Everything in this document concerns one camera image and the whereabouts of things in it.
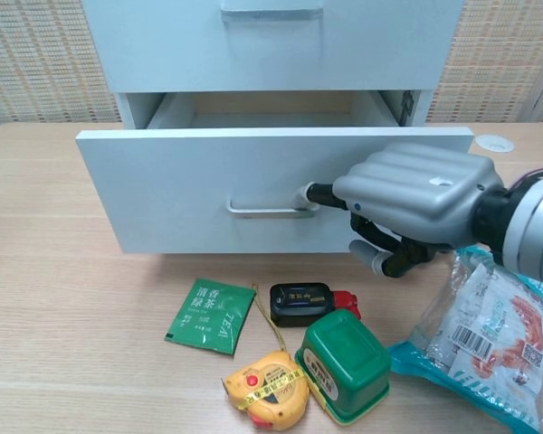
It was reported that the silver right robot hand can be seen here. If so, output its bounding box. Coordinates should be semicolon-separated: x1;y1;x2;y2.
298;143;506;279

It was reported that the silver bottom drawer handle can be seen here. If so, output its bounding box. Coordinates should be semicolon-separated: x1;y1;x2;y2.
226;195;320;220

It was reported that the silver drawer handle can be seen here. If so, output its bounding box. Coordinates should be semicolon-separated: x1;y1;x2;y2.
220;7;323;24
226;195;320;220

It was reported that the white bottom drawer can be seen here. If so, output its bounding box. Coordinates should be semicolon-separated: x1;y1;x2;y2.
75;90;476;257

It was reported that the white drawer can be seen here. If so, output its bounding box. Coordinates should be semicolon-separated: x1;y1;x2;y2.
81;0;465;95
75;90;476;257

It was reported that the white middle drawer front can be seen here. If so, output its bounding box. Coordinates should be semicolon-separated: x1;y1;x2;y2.
81;0;465;95

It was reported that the black ink bottle red cap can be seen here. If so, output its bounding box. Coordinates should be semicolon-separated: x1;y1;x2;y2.
268;281;364;328

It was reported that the teal clear snack bag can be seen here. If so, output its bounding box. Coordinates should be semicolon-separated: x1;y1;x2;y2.
386;246;543;434

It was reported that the green plastic container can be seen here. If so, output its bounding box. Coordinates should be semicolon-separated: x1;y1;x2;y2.
294;308;393;427

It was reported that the green tea bag sachet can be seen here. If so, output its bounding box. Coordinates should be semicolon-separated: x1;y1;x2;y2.
163;277;258;358

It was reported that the yellow tape measure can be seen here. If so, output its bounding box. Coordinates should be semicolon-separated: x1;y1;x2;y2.
221;281;310;429

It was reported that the woven bamboo screen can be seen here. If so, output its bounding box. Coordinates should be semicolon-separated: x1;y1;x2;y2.
0;0;543;133

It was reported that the white round cable grommet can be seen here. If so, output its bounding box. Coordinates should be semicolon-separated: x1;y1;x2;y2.
473;134;517;152

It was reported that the silver middle drawer handle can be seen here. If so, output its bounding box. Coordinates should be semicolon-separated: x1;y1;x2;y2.
220;7;323;24

